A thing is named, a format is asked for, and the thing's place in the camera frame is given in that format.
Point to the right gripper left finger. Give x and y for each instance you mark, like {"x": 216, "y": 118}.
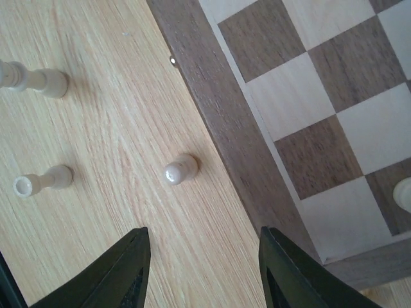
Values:
{"x": 118, "y": 278}

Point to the wooden chess board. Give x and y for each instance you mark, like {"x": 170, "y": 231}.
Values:
{"x": 308, "y": 104}

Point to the white chess pawn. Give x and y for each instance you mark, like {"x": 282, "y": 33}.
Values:
{"x": 49, "y": 82}
{"x": 56, "y": 178}
{"x": 402, "y": 194}

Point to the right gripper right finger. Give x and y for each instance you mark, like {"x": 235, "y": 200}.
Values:
{"x": 291, "y": 278}

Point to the white chess piece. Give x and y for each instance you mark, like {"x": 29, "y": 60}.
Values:
{"x": 183, "y": 168}

